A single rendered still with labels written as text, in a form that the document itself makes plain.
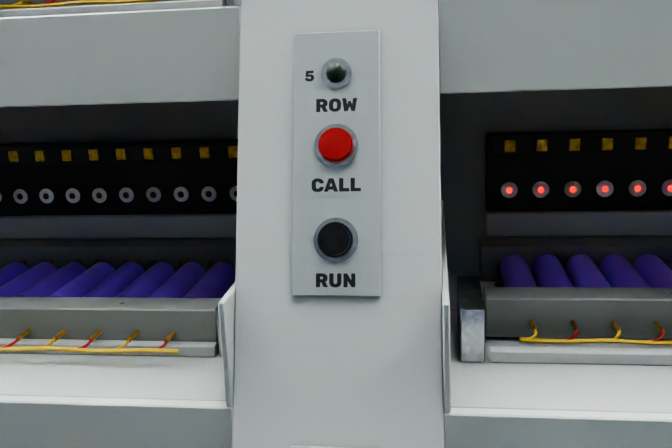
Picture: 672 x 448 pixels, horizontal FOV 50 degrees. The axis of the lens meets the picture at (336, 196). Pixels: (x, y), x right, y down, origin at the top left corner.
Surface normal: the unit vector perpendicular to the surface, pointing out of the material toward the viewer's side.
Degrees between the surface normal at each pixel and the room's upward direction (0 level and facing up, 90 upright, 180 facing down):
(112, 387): 20
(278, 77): 90
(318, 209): 90
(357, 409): 90
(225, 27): 109
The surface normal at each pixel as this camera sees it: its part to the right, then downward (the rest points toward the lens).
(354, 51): -0.14, -0.11
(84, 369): -0.04, -0.97
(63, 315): -0.13, 0.22
